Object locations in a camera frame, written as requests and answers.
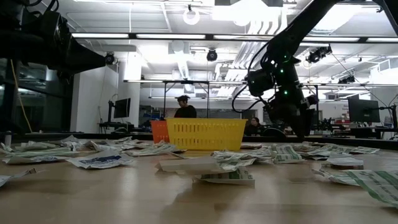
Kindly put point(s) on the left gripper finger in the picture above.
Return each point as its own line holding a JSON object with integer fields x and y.
{"x": 84, "y": 59}

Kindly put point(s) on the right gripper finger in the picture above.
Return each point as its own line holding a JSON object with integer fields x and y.
{"x": 303, "y": 127}

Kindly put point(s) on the plain white packet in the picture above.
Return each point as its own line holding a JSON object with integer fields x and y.
{"x": 343, "y": 161}

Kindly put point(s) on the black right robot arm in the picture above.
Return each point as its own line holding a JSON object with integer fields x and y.
{"x": 298, "y": 25}

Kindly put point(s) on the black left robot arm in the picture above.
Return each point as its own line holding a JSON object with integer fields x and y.
{"x": 18, "y": 43}

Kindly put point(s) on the black office chair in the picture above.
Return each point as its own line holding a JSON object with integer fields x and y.
{"x": 275, "y": 132}

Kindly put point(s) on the long ceiling light bar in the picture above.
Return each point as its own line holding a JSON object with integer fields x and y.
{"x": 102, "y": 35}

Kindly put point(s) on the seated person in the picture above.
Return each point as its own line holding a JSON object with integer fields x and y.
{"x": 254, "y": 126}

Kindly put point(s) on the black computer monitor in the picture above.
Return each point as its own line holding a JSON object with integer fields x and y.
{"x": 124, "y": 108}
{"x": 363, "y": 110}

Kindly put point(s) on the yellow plastic basket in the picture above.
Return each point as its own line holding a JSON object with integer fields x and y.
{"x": 217, "y": 122}

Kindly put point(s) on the orange-red plastic basket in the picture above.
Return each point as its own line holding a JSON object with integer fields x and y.
{"x": 159, "y": 132}

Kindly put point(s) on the standing person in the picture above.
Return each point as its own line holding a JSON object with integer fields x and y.
{"x": 185, "y": 111}

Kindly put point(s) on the black ceiling camera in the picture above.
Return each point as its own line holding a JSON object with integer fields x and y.
{"x": 212, "y": 55}
{"x": 109, "y": 58}
{"x": 346, "y": 80}

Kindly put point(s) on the black ceiling camera rig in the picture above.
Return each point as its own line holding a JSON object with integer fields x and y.
{"x": 317, "y": 55}

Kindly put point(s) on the small white post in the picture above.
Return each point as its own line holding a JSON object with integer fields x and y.
{"x": 8, "y": 138}

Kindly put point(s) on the distant black metal frame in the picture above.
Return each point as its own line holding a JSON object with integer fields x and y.
{"x": 186, "y": 81}

